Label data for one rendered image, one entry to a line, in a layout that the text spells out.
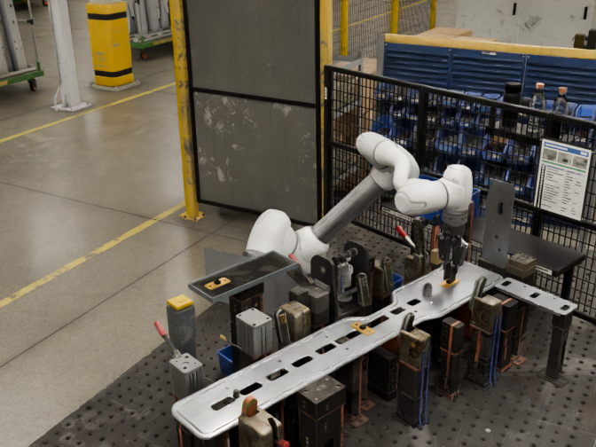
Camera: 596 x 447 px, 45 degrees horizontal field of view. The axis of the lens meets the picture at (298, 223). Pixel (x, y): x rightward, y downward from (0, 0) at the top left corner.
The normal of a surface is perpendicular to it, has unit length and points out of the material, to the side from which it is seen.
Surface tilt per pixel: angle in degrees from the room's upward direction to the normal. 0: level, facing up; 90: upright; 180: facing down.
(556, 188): 90
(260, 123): 89
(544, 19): 90
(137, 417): 0
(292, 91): 93
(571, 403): 0
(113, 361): 0
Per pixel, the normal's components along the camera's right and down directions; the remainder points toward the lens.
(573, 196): -0.75, 0.28
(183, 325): 0.66, 0.29
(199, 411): -0.01, -0.91
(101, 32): -0.48, 0.36
